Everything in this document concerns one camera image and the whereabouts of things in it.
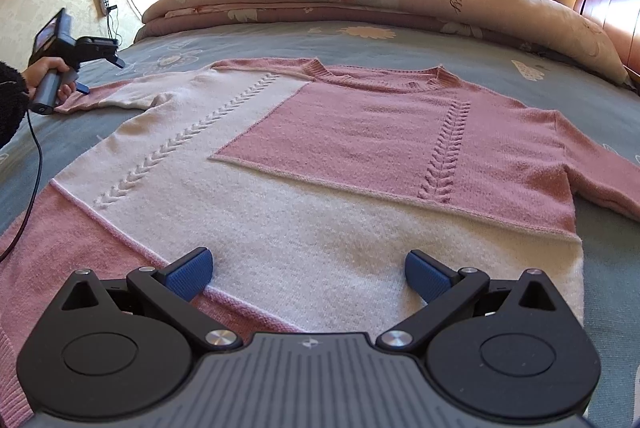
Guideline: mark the folded pink floral quilt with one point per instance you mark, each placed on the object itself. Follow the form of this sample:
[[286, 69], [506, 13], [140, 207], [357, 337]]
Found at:
[[400, 2]]

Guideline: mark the person's left hand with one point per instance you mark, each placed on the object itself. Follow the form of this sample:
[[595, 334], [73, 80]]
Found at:
[[42, 67]]

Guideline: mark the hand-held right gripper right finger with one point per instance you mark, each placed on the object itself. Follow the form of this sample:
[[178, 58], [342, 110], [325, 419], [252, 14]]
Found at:
[[425, 278]]

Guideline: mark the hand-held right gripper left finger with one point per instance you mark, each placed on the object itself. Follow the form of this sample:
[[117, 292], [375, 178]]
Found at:
[[192, 275]]

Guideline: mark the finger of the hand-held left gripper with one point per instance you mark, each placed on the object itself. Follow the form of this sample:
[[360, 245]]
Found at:
[[81, 88], [118, 60]]

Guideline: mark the wooden headboard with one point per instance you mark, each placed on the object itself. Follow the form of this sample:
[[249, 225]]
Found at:
[[612, 2]]

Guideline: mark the blue floral bed sheet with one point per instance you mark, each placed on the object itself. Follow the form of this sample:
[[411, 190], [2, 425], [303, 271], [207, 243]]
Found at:
[[500, 52]]

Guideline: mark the pink and white knit sweater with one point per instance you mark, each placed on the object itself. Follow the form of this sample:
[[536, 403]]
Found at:
[[325, 218]]

